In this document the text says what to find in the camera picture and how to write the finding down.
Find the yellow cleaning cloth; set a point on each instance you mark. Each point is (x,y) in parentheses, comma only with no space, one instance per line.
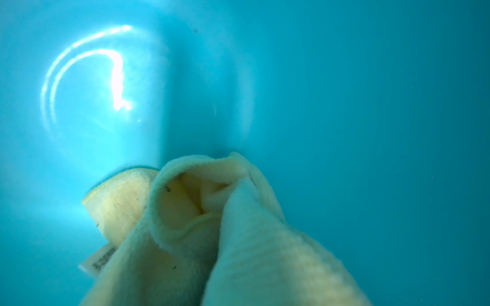
(205,231)

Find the light blue bucket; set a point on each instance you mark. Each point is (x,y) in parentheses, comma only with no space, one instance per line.
(370,120)

